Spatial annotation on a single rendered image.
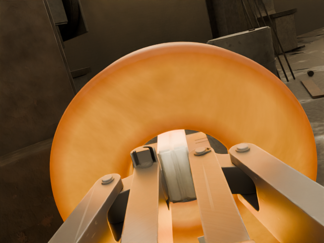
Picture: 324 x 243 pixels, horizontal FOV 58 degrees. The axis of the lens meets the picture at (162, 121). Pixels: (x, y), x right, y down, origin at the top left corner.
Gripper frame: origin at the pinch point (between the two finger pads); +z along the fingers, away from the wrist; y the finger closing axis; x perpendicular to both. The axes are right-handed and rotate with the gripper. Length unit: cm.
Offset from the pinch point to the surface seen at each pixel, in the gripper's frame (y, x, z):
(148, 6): -19, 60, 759
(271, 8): 282, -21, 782
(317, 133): 101, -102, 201
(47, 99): -20.2, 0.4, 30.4
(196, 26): 94, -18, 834
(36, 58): -19.6, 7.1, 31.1
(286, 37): 286, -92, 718
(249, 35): 71, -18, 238
